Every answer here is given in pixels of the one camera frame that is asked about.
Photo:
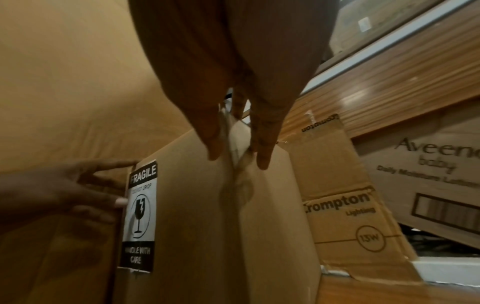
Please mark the person's right hand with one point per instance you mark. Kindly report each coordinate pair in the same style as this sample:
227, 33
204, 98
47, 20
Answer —
232, 53

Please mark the person's left hand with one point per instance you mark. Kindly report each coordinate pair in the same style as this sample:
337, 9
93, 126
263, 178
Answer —
56, 196

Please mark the fragile sticker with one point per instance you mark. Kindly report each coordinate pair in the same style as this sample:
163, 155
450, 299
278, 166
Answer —
140, 231

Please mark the small taped cardboard box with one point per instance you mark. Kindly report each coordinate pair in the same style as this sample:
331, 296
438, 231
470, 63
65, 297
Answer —
210, 231

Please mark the tall cardboard panel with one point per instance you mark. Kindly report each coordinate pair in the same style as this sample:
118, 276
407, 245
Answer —
56, 89

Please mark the large cardboard box white sticker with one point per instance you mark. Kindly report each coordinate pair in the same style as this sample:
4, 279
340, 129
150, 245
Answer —
375, 20

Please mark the flattened printed cardboard carton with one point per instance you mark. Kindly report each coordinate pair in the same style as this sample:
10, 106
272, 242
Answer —
345, 184

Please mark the barcode printed cardboard box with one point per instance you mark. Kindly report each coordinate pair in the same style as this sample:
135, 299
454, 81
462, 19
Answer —
431, 184

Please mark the wooden shelf unit white frame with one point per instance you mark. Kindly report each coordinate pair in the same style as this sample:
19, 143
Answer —
397, 89

